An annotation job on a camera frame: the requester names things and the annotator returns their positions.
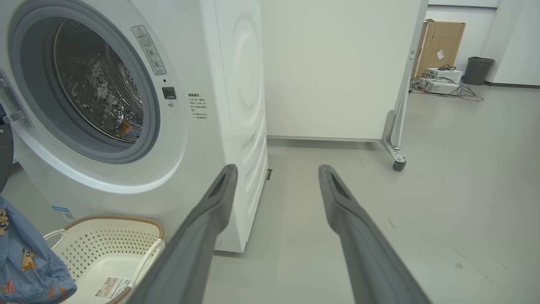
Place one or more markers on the blue cartoon print garment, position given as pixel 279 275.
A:
pixel 29 261

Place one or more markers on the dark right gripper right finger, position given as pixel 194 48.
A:
pixel 371 261

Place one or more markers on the dark grey trash bin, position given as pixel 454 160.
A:
pixel 478 71

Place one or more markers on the cream perforated laundry basket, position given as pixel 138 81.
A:
pixel 105 240

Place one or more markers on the brown cardboard box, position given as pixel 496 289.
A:
pixel 443 46

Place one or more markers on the white front-load washing machine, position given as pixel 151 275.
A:
pixel 219 84

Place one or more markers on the blue energy label sticker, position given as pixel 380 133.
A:
pixel 63 214

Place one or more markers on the grey warning label sticker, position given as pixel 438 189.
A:
pixel 148 50

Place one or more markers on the white partition board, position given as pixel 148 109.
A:
pixel 337 63

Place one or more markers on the stainless steel washing machine drum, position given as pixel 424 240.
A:
pixel 93 84

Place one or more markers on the white basket barcode label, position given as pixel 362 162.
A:
pixel 112 288

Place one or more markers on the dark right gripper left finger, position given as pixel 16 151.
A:
pixel 190 261

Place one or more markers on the white electronics box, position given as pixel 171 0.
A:
pixel 445 75
pixel 443 87

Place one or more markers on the metal partition leg with caster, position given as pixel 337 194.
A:
pixel 394 143

